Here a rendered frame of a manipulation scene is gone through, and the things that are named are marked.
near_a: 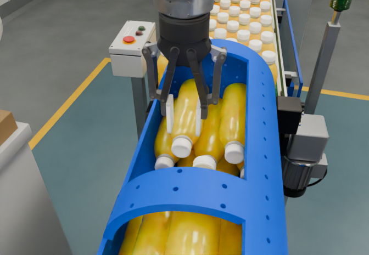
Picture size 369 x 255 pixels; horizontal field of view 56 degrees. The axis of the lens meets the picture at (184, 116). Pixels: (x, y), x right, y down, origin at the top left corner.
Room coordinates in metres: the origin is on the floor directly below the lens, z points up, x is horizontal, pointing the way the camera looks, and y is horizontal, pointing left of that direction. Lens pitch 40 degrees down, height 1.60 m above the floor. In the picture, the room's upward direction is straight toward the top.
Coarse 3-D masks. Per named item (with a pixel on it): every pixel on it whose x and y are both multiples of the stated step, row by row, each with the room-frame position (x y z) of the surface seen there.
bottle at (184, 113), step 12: (192, 84) 0.66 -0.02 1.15; (180, 96) 0.63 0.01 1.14; (192, 96) 0.62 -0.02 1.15; (180, 108) 0.58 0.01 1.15; (192, 108) 0.57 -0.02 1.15; (180, 120) 0.54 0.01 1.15; (192, 120) 0.54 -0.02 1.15; (204, 120) 0.58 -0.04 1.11; (180, 132) 0.51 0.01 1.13; (192, 132) 0.52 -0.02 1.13; (192, 144) 0.50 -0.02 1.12
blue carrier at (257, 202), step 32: (224, 64) 0.72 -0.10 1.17; (256, 64) 0.66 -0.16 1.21; (256, 96) 0.54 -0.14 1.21; (256, 128) 0.44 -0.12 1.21; (256, 160) 0.37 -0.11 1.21; (128, 192) 0.32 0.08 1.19; (160, 192) 0.29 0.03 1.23; (192, 192) 0.29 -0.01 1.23; (224, 192) 0.29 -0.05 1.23; (256, 192) 0.31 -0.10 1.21; (256, 224) 0.25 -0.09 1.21
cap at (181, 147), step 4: (176, 140) 0.49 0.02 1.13; (180, 140) 0.49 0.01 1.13; (184, 140) 0.49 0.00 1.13; (172, 144) 0.49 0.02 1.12; (176, 144) 0.48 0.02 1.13; (180, 144) 0.48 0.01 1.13; (184, 144) 0.48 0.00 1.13; (188, 144) 0.49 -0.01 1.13; (172, 148) 0.48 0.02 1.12; (176, 148) 0.48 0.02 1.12; (180, 148) 0.48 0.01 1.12; (184, 148) 0.48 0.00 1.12; (188, 148) 0.48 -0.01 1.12; (172, 152) 0.48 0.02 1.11; (176, 152) 0.48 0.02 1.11; (180, 152) 0.48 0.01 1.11; (184, 152) 0.48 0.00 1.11; (188, 152) 0.48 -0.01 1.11; (180, 156) 0.48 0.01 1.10; (184, 156) 0.48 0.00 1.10
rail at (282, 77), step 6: (276, 12) 1.48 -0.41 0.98; (276, 18) 1.42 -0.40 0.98; (276, 24) 1.36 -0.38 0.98; (276, 30) 1.32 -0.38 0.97; (276, 36) 1.28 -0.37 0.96; (276, 42) 1.25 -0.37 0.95; (282, 60) 1.06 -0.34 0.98; (282, 66) 1.02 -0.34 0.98; (282, 72) 0.98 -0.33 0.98; (282, 78) 0.95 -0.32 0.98; (282, 84) 0.93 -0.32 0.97; (282, 90) 0.90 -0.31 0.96
